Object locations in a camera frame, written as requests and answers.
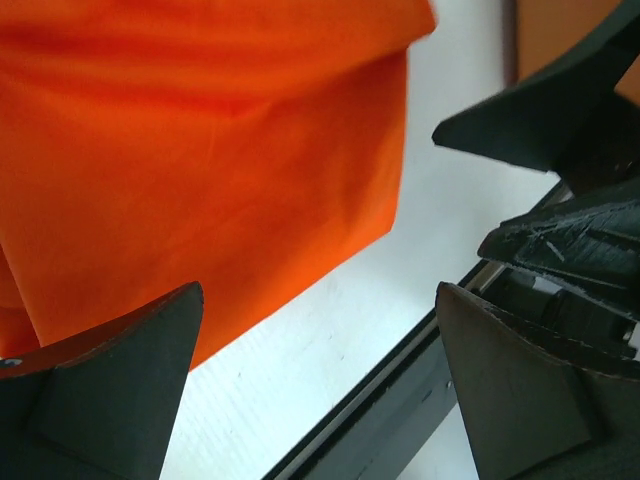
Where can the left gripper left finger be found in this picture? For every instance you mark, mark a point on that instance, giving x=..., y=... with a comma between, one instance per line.
x=101, y=404

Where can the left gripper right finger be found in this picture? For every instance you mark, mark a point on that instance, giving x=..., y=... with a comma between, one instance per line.
x=537, y=405

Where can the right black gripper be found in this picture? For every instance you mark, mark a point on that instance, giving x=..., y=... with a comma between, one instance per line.
x=567, y=118

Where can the orange t-shirt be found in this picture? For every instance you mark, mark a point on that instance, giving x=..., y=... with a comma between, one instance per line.
x=251, y=146

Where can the orange plastic bin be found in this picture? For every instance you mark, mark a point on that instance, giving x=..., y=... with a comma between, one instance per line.
x=546, y=29

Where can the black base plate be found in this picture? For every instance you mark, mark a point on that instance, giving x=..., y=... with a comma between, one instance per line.
x=378, y=428

